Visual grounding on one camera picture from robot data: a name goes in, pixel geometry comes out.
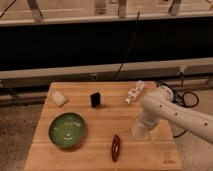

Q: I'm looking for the dark red oblong object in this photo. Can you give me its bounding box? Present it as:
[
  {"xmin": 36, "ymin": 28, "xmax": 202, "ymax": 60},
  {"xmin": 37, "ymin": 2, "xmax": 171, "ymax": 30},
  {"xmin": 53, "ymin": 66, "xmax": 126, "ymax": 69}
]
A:
[{"xmin": 111, "ymin": 135, "xmax": 121, "ymax": 162}]

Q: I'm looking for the black cable on floor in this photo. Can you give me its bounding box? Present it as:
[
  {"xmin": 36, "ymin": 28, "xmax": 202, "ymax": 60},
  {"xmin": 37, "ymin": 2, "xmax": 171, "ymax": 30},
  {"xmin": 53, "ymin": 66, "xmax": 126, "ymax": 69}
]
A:
[{"xmin": 155, "ymin": 71, "xmax": 200, "ymax": 139}]

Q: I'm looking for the black power cable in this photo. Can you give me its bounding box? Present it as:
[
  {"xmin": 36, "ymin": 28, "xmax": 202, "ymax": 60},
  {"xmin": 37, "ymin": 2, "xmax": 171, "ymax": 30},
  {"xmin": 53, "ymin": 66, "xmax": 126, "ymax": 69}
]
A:
[{"xmin": 111, "ymin": 9, "xmax": 141, "ymax": 81}]

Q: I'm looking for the black eraser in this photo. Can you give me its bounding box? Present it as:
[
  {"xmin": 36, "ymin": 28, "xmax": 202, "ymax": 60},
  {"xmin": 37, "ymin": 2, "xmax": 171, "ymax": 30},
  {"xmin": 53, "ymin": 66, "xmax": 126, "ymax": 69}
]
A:
[{"xmin": 90, "ymin": 92, "xmax": 101, "ymax": 107}]

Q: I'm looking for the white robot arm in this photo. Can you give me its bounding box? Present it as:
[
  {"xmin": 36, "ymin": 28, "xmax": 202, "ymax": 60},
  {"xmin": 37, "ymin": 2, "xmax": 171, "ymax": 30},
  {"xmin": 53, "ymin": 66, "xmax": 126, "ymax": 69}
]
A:
[{"xmin": 132, "ymin": 86, "xmax": 213, "ymax": 144}]

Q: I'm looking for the green ceramic bowl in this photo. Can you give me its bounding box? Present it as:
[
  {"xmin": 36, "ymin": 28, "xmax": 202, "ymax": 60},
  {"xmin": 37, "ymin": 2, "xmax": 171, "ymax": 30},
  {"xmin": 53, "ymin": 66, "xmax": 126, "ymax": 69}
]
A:
[{"xmin": 48, "ymin": 113, "xmax": 86, "ymax": 148}]

